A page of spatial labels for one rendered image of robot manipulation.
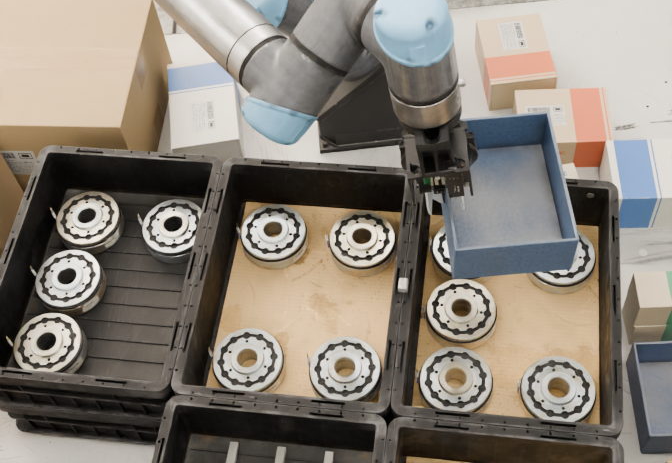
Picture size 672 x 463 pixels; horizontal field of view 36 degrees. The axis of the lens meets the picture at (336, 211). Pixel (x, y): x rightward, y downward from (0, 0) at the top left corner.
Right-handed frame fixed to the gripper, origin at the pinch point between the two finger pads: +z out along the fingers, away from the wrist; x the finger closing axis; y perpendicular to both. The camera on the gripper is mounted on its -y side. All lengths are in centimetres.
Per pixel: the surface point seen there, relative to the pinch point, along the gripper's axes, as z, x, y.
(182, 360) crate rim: 14.9, -38.9, 12.1
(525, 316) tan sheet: 30.6, 8.4, 3.4
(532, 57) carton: 37, 17, -52
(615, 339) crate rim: 21.8, 19.5, 12.8
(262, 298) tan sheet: 26.0, -30.6, -2.4
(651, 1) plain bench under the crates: 48, 42, -71
